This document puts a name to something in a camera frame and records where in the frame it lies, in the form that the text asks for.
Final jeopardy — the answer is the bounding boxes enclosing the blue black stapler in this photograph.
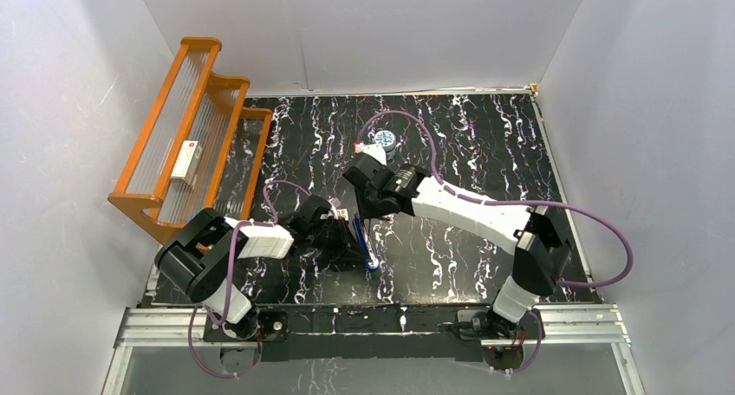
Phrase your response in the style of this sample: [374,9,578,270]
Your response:
[353,213,381,271]

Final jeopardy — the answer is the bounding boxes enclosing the red white staples box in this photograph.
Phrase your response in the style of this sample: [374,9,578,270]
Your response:
[335,208,350,221]

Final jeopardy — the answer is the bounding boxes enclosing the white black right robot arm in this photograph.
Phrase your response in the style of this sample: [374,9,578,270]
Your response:
[342,152,574,340]

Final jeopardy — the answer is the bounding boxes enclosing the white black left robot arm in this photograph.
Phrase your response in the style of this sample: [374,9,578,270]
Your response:
[154,195,369,340]

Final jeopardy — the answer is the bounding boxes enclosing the blue white round tin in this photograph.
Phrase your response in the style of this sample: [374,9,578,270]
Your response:
[374,130,397,161]

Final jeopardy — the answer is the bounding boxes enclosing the orange wooden tiered shelf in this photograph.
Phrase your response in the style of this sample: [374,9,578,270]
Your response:
[108,36,273,244]

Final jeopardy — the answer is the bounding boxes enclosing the white red box on shelf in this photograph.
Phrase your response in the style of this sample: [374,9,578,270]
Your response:
[170,140,202,186]

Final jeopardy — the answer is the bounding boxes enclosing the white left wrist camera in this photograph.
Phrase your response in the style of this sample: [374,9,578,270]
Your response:
[328,197,341,217]

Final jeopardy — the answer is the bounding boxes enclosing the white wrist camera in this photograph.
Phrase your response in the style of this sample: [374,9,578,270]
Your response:
[328,197,341,217]
[354,143,387,165]

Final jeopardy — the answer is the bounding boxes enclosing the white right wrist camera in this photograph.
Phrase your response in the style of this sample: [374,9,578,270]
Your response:
[354,143,387,165]

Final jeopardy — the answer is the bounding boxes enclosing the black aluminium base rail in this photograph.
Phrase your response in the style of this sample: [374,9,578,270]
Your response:
[112,300,633,376]

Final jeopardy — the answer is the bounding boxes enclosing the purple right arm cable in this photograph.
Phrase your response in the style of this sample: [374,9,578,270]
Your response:
[355,109,635,376]

